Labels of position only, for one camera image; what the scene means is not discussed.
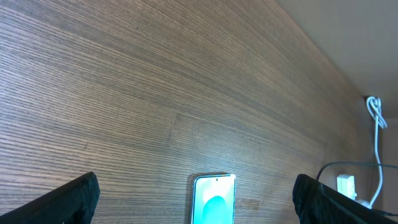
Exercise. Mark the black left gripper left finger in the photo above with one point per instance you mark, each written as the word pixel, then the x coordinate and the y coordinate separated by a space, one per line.
pixel 74 202

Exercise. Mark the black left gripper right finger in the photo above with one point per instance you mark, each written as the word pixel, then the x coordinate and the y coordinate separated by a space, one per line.
pixel 316 203

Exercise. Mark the white charger plug adapter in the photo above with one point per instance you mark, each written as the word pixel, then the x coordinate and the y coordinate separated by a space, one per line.
pixel 346 186

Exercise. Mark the turquoise screen smartphone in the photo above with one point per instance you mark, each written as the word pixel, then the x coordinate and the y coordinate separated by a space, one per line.
pixel 213 199

